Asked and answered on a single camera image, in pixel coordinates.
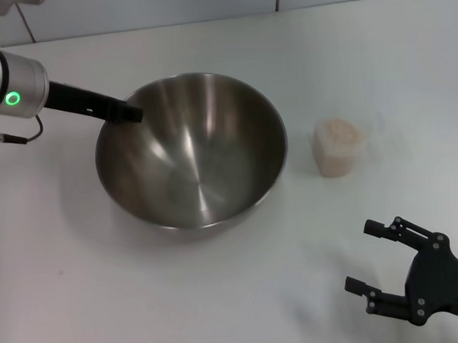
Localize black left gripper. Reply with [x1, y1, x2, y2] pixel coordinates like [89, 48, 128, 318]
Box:
[44, 77, 144, 127]

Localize stainless steel mixing bowl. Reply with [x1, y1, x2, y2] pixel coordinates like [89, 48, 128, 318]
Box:
[91, 68, 292, 246]

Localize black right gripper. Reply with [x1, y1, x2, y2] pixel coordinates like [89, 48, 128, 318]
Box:
[340, 213, 458, 329]

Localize white rice grains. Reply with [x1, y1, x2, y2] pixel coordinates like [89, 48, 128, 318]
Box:
[312, 116, 369, 178]

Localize left gripper cable with plug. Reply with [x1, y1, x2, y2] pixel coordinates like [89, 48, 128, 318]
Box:
[0, 114, 46, 146]

